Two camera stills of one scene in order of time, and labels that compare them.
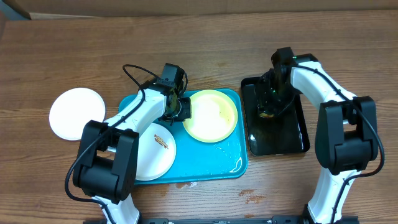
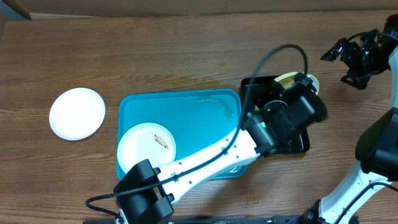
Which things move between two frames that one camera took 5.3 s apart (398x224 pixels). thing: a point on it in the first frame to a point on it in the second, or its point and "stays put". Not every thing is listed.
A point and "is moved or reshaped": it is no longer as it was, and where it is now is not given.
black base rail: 275,219 stays put
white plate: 157,152 stays put
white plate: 71,109 stays put
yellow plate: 214,116 is moved or reshaped
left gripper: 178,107 to 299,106
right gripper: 267,104 to 349,52
